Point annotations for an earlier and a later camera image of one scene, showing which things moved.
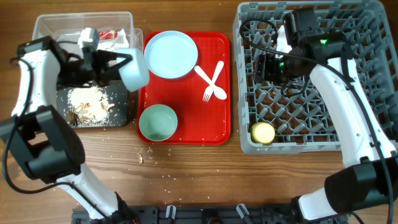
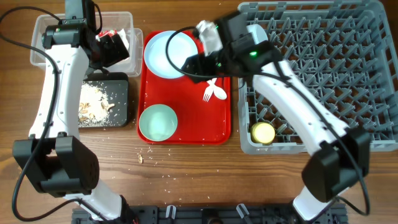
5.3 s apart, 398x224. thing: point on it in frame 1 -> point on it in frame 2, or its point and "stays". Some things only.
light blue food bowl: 135,73 -> 259,34
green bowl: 158,122 stays
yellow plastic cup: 262,133 stays
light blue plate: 170,54 stays
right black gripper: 263,68 -> 198,65
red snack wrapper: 108,34 stays
